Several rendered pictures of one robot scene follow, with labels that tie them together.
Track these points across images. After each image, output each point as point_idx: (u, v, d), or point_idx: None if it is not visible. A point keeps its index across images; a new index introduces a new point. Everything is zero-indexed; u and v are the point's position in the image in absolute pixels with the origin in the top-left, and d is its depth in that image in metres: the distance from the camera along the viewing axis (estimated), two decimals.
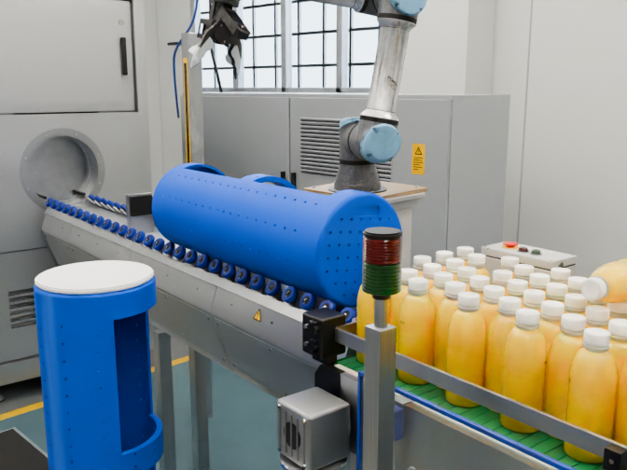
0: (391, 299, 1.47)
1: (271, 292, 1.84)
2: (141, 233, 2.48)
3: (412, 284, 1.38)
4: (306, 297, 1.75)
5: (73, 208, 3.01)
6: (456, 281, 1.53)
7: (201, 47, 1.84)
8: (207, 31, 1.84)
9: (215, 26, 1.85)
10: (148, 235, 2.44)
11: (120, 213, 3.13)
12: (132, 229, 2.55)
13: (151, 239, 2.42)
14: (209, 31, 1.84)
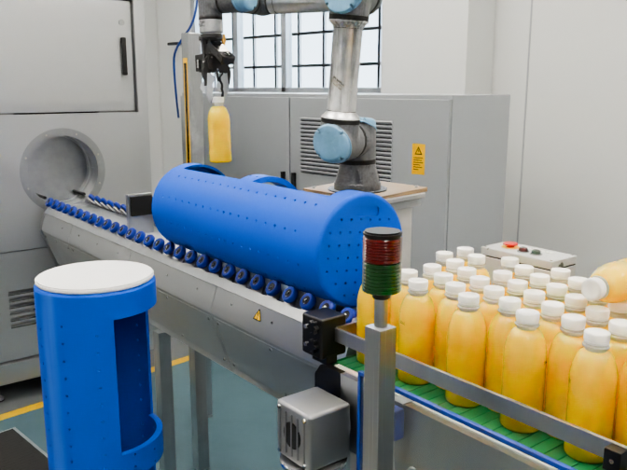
0: (391, 299, 1.47)
1: (271, 292, 1.84)
2: (141, 233, 2.48)
3: (412, 284, 1.38)
4: (306, 297, 1.75)
5: (73, 208, 3.01)
6: (456, 281, 1.53)
7: (206, 85, 2.23)
8: (202, 70, 2.21)
9: (207, 59, 2.21)
10: (148, 235, 2.44)
11: (120, 213, 3.13)
12: (132, 229, 2.55)
13: (151, 239, 2.42)
14: (204, 69, 2.21)
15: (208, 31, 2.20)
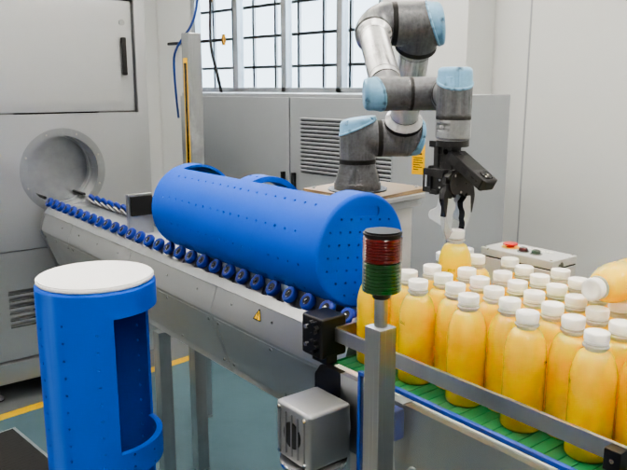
0: (391, 299, 1.47)
1: (271, 292, 1.84)
2: (141, 233, 2.48)
3: (412, 284, 1.38)
4: (306, 297, 1.75)
5: (73, 208, 3.01)
6: (457, 250, 1.52)
7: (446, 215, 1.51)
8: (443, 196, 1.49)
9: (450, 178, 1.49)
10: (148, 235, 2.44)
11: (120, 213, 3.13)
12: (132, 229, 2.55)
13: (151, 239, 2.42)
14: (445, 194, 1.49)
15: (454, 138, 1.48)
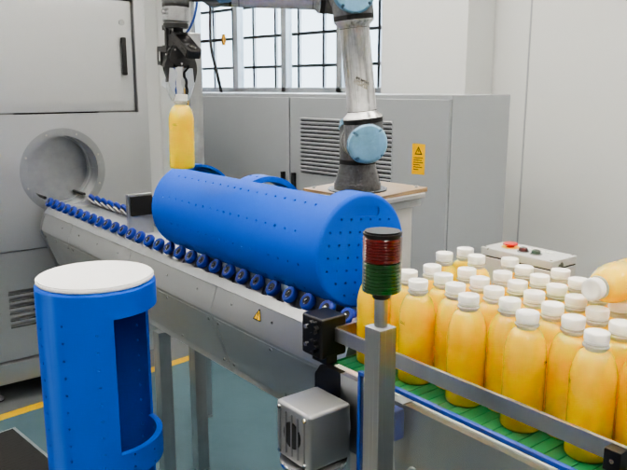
0: (391, 299, 1.47)
1: (271, 292, 1.84)
2: (141, 233, 2.48)
3: (412, 284, 1.38)
4: (306, 297, 1.75)
5: (73, 208, 3.01)
6: (178, 109, 1.97)
7: (168, 81, 1.96)
8: (164, 64, 1.94)
9: (170, 51, 1.94)
10: (148, 235, 2.44)
11: (120, 213, 3.13)
12: (132, 229, 2.55)
13: (151, 239, 2.42)
14: (166, 63, 1.94)
15: (172, 20, 1.93)
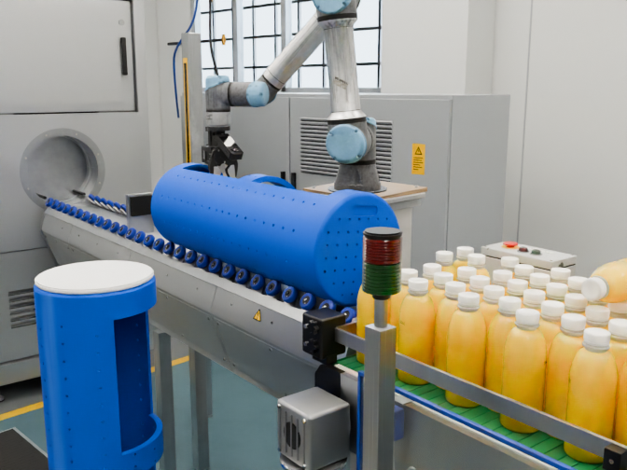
0: (391, 299, 1.47)
1: (273, 291, 1.84)
2: (141, 233, 2.48)
3: (412, 284, 1.38)
4: (305, 297, 1.75)
5: (73, 208, 3.01)
6: None
7: None
8: (209, 164, 2.16)
9: (214, 152, 2.16)
10: (148, 235, 2.44)
11: (120, 213, 3.13)
12: (132, 229, 2.55)
13: (151, 239, 2.42)
14: (211, 163, 2.16)
15: (215, 124, 2.15)
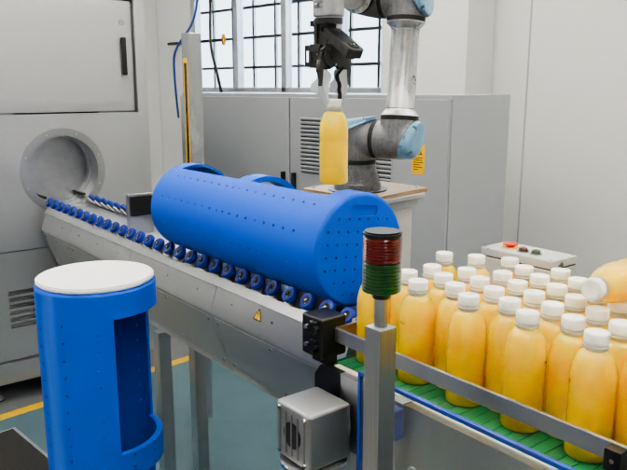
0: (391, 299, 1.47)
1: (273, 291, 1.84)
2: (141, 233, 2.48)
3: (412, 284, 1.38)
4: (305, 297, 1.75)
5: (73, 208, 3.01)
6: None
7: (322, 85, 1.70)
8: (318, 66, 1.69)
9: (324, 50, 1.69)
10: (148, 235, 2.44)
11: (120, 213, 3.13)
12: (132, 229, 2.55)
13: (151, 239, 2.42)
14: (320, 64, 1.69)
15: (327, 14, 1.68)
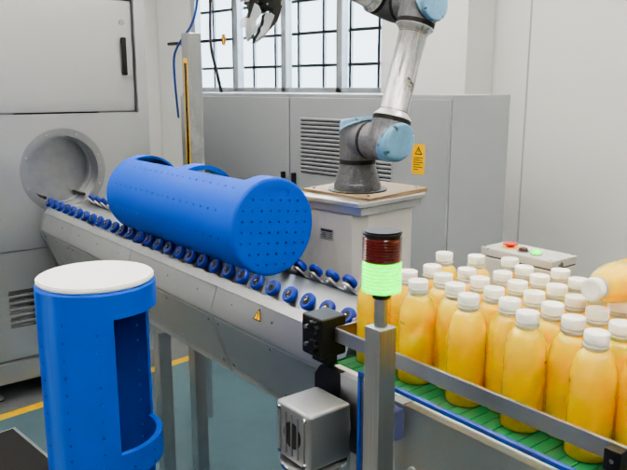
0: (391, 299, 1.47)
1: (266, 285, 1.87)
2: (137, 232, 2.50)
3: (412, 284, 1.38)
4: (306, 301, 1.74)
5: (73, 208, 3.01)
6: None
7: (249, 17, 1.76)
8: None
9: None
10: (150, 236, 2.43)
11: None
12: (130, 234, 2.54)
13: (147, 244, 2.42)
14: None
15: None
